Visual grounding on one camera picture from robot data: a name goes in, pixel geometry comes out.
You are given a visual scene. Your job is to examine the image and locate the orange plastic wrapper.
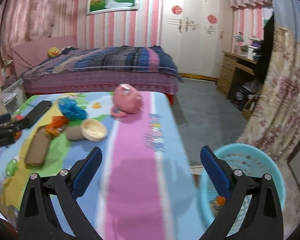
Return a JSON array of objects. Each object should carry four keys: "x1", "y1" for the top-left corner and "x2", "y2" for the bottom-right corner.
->
[{"x1": 45, "y1": 115, "x2": 69, "y2": 137}]

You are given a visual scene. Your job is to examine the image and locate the cardboard tube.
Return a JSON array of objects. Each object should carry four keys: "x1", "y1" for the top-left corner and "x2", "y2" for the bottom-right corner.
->
[{"x1": 65, "y1": 126, "x2": 85, "y2": 141}]

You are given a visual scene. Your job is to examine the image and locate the blue plastic bag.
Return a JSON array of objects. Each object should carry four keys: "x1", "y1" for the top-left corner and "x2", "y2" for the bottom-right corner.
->
[{"x1": 58, "y1": 96, "x2": 88, "y2": 121}]

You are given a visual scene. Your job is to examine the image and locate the newspaper wrapper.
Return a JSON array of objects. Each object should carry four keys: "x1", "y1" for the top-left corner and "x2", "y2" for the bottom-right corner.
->
[{"x1": 210, "y1": 200, "x2": 223, "y2": 217}]

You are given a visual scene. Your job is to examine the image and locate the blue plastic trash basket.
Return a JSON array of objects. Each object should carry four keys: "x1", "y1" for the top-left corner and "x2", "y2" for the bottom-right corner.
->
[{"x1": 198, "y1": 143, "x2": 287, "y2": 237}]

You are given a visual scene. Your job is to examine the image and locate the orange fruit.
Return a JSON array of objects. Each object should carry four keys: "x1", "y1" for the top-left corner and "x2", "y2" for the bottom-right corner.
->
[{"x1": 14, "y1": 131, "x2": 21, "y2": 140}]

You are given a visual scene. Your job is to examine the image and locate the small bedside stool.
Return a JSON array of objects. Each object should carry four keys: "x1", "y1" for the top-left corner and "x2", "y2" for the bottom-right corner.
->
[{"x1": 1, "y1": 79, "x2": 26, "y2": 115}]

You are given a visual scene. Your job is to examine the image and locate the brown phone case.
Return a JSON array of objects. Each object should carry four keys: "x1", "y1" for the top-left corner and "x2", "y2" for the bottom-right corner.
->
[{"x1": 24, "y1": 126, "x2": 52, "y2": 167}]

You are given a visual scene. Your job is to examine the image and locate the black zip case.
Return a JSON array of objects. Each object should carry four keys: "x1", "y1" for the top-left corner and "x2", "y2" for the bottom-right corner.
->
[{"x1": 24, "y1": 100, "x2": 52, "y2": 128}]

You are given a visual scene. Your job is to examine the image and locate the bed with plaid quilt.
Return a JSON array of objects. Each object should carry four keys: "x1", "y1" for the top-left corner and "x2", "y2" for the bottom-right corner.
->
[{"x1": 12, "y1": 36, "x2": 182, "y2": 102}]

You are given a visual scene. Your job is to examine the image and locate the yellow duck plush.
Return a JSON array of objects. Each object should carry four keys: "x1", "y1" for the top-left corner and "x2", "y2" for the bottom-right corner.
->
[{"x1": 47, "y1": 47, "x2": 61, "y2": 58}]

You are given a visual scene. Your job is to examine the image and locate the floral curtain right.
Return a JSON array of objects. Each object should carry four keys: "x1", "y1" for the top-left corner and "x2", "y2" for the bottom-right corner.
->
[{"x1": 236, "y1": 0, "x2": 300, "y2": 163}]

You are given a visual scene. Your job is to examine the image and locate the colourful cartoon tablecloth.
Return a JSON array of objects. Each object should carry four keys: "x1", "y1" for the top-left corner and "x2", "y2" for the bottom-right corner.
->
[{"x1": 0, "y1": 92, "x2": 205, "y2": 239}]

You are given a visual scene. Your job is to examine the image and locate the pink window curtain left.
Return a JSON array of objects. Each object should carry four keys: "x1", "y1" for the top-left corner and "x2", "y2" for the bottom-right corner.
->
[{"x1": 0, "y1": 0, "x2": 74, "y2": 66}]

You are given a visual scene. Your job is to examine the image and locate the black box under desk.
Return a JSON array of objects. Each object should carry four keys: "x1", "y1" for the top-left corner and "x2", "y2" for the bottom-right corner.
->
[{"x1": 231, "y1": 87, "x2": 251, "y2": 111}]

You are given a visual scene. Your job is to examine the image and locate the pink pig mug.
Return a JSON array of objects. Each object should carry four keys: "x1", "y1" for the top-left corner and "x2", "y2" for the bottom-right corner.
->
[{"x1": 110, "y1": 83, "x2": 143, "y2": 118}]

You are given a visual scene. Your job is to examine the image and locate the wooden desk with drawers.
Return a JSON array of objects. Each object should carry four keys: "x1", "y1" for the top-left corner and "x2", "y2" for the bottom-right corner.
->
[{"x1": 217, "y1": 51, "x2": 257, "y2": 100}]

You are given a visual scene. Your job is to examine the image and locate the desk lamp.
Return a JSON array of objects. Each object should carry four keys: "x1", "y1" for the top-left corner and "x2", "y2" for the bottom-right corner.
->
[{"x1": 233, "y1": 31, "x2": 244, "y2": 54}]

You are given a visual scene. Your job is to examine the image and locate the white wardrobe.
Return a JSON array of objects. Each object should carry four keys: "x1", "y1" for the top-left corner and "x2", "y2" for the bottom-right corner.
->
[{"x1": 160, "y1": 0, "x2": 233, "y2": 79}]

